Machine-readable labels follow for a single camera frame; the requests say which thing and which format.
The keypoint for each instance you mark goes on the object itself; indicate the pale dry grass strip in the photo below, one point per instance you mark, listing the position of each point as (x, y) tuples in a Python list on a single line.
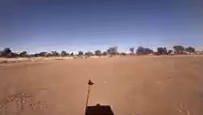
[(9, 60)]

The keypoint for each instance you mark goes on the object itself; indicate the row of trees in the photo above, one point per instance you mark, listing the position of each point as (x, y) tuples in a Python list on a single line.
[(142, 51)]

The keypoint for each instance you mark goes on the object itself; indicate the reddish-brown dirt ground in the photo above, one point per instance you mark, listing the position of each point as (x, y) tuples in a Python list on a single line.
[(130, 78)]

